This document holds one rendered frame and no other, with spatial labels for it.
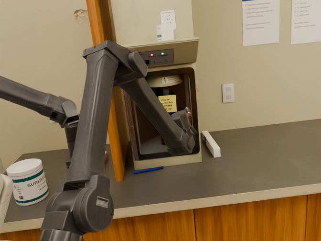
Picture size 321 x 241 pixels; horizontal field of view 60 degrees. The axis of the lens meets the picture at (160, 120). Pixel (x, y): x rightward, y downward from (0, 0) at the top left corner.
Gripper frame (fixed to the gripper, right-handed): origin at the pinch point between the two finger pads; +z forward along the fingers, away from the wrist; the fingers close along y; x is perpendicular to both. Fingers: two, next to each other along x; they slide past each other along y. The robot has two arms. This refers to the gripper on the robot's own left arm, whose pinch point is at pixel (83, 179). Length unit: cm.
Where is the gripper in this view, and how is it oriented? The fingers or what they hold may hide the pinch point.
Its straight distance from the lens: 100.1
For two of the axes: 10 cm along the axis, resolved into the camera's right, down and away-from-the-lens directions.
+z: 0.9, 9.5, 2.8
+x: -9.9, 1.0, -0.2
